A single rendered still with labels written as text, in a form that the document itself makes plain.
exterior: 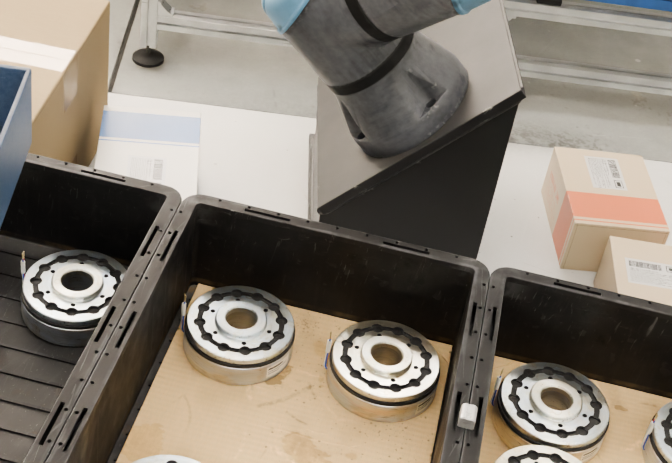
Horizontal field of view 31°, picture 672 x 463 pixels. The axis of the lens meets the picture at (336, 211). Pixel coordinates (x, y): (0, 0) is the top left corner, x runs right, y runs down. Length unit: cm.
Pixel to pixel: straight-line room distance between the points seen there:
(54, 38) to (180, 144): 19
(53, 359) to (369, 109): 44
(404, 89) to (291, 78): 180
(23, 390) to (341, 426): 29
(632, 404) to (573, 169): 47
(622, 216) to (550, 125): 162
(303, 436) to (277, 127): 68
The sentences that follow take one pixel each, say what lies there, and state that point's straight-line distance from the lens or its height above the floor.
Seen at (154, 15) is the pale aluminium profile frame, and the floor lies 14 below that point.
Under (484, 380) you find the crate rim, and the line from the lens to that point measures 104.
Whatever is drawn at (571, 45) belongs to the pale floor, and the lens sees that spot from 353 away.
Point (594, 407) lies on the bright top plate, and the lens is 116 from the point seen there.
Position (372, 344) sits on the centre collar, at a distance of 114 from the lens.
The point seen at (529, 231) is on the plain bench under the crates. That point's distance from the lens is 159.
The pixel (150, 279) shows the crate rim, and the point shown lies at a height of 93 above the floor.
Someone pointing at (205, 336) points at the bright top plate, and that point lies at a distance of 113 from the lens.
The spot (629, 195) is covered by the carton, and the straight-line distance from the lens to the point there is 158.
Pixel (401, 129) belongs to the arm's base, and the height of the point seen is 91.
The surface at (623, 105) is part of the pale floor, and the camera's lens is 332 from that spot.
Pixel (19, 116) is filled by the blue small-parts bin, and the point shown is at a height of 112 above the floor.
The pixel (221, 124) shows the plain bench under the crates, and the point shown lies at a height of 70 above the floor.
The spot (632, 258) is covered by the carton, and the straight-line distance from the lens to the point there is 148.
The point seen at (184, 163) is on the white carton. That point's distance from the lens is 145.
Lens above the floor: 165
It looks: 38 degrees down
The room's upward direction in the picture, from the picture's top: 10 degrees clockwise
